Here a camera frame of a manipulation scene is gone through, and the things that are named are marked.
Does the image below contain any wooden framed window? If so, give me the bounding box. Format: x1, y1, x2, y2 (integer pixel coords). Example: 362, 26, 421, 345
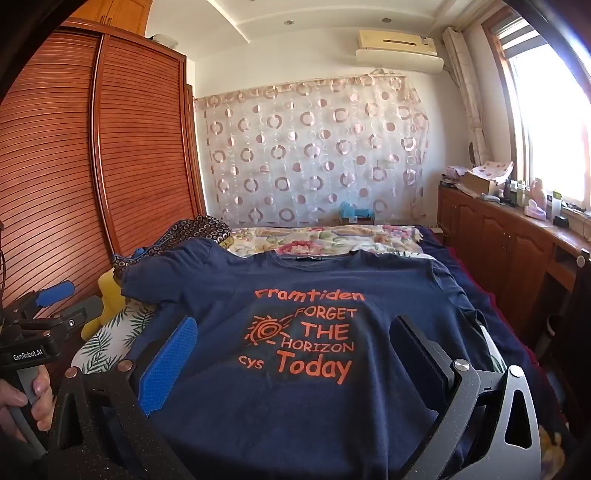
485, 14, 591, 213

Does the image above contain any beige window curtain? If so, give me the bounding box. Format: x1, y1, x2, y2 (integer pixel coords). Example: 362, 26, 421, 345
442, 27, 490, 167

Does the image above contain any yellow plush toy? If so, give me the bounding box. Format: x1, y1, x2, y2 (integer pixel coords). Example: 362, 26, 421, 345
81, 268, 127, 340

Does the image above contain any wooden low cabinet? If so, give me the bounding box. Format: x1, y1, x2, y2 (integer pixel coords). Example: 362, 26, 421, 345
436, 182, 591, 352

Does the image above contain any cardboard box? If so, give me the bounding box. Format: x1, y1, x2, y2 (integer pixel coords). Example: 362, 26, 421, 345
462, 159, 517, 197

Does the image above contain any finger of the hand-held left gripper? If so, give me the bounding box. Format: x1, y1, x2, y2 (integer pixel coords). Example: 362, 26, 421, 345
11, 280, 76, 319
51, 295, 103, 342

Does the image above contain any blue toy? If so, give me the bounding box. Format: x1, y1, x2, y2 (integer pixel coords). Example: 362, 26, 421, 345
339, 202, 374, 224

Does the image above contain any floral blanket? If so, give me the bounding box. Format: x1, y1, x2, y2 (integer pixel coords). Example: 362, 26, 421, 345
222, 224, 423, 259

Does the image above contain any cream wall air conditioner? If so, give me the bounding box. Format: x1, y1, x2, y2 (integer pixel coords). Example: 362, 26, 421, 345
355, 30, 445, 73

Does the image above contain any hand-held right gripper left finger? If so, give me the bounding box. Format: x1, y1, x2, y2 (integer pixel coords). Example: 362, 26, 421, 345
46, 315, 199, 480

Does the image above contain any leaf print bed sheet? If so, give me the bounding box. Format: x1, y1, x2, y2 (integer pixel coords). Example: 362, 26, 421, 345
69, 295, 158, 374

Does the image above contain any row of small bottles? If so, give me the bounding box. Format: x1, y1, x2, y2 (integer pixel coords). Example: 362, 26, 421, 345
496, 178, 527, 206

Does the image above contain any wooden slatted wardrobe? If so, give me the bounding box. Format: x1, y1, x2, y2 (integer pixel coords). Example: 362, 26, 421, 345
0, 0, 206, 370

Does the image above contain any person's left hand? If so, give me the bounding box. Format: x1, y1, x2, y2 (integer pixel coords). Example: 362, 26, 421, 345
0, 368, 55, 441

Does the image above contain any navy printed t-shirt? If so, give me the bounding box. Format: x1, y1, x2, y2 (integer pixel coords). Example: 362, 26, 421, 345
121, 240, 536, 480

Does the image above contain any dark patterned pillow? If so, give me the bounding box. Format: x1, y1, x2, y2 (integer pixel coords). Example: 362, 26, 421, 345
111, 215, 233, 278

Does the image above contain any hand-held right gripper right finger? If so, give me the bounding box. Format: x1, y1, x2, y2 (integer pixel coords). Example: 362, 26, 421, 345
379, 315, 542, 480

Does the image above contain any pink figurine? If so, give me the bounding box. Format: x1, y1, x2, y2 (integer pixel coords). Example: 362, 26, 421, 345
524, 179, 548, 219

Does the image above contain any circle-patterned sheer curtain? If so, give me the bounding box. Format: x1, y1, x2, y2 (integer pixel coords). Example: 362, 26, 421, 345
194, 69, 430, 229

